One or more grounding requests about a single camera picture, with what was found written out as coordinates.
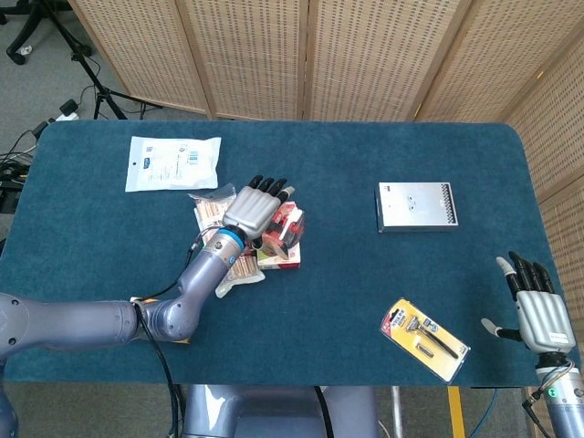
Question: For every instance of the yellow razor blister pack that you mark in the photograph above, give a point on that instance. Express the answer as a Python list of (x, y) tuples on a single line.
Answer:
[(422, 335)]

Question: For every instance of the silver earbuds box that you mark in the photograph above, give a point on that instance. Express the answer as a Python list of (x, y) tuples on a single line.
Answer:
[(410, 207)]

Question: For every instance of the clear snack stick packet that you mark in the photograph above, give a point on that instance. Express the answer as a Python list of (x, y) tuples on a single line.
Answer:
[(211, 212)]

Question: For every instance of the wicker folding screen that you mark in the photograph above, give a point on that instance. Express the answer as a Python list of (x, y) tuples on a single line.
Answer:
[(365, 55)]

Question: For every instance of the white power strip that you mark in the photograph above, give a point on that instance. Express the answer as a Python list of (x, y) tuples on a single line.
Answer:
[(64, 117)]

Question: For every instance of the grey robot torso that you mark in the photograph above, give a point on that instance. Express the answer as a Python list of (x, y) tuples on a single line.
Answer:
[(274, 410)]

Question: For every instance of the blue felt table cover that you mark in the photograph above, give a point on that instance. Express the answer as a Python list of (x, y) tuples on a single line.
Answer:
[(342, 283)]

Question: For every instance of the transparent box of red capsules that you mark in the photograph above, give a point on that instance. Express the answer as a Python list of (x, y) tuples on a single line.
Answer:
[(285, 223)]

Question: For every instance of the silver table leg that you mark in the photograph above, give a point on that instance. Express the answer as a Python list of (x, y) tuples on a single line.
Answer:
[(397, 410)]

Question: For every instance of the black office chair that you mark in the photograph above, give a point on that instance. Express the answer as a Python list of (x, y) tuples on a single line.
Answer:
[(41, 20)]

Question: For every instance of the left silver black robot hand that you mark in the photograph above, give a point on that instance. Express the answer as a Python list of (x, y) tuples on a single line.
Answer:
[(251, 210)]

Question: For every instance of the white plastic pouch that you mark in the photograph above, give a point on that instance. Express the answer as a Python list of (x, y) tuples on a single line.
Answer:
[(171, 164)]

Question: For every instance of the yellow blue carton box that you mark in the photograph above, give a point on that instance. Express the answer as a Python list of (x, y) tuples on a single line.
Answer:
[(138, 299)]

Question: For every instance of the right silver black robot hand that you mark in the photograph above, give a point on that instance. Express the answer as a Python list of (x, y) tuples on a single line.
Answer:
[(543, 319)]

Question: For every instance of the black tripod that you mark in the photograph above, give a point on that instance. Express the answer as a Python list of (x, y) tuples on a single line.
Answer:
[(98, 84)]

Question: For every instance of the black power adapter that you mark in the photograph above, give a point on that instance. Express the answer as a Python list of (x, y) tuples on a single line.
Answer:
[(68, 107)]

